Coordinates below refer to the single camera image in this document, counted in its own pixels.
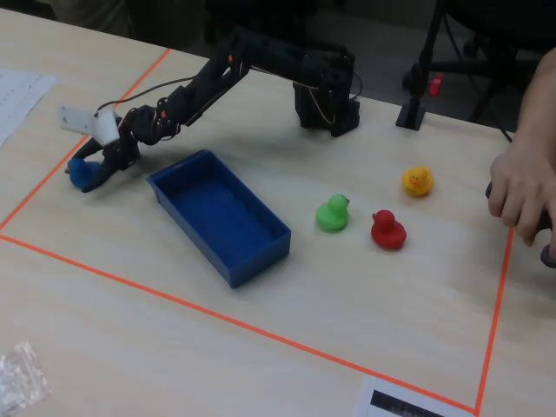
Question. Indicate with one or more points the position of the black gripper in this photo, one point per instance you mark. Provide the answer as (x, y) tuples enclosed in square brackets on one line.
[(116, 157)]

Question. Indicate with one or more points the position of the blue rubber duck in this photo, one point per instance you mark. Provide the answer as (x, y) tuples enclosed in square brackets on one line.
[(82, 171)]

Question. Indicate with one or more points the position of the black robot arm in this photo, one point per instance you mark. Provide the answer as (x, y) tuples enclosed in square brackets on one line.
[(269, 56)]

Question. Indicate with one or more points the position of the bare human forearm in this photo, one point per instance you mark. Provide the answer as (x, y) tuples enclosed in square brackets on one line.
[(543, 100)]

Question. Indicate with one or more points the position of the blue plastic box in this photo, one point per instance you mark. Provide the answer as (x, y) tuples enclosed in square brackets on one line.
[(221, 217)]

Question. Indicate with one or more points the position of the green rubber duck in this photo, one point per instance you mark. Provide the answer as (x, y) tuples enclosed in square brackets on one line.
[(332, 215)]

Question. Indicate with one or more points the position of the red rubber duck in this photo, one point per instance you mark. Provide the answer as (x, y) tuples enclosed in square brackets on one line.
[(387, 232)]

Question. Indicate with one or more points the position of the yellow rubber duck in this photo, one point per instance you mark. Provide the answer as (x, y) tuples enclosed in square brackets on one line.
[(418, 180)]

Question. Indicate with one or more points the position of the bare human hand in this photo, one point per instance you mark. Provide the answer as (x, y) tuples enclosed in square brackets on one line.
[(521, 187)]

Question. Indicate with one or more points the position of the white printed paper sheet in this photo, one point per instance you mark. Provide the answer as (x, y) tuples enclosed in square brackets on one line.
[(17, 97)]

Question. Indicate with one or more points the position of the clear plastic bag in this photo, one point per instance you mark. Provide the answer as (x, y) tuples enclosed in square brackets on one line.
[(19, 382)]

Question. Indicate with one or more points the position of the orange tape border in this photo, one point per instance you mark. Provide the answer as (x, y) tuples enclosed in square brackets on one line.
[(260, 330)]

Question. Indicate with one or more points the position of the white paper with black bar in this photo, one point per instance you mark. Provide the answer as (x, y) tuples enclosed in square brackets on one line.
[(404, 401)]

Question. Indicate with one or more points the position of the black office chair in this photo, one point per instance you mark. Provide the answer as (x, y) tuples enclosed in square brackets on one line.
[(499, 56)]

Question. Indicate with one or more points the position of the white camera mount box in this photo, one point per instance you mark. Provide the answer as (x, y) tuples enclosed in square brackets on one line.
[(91, 121)]

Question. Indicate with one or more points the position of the black camera stand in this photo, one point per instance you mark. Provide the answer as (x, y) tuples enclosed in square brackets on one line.
[(412, 108)]

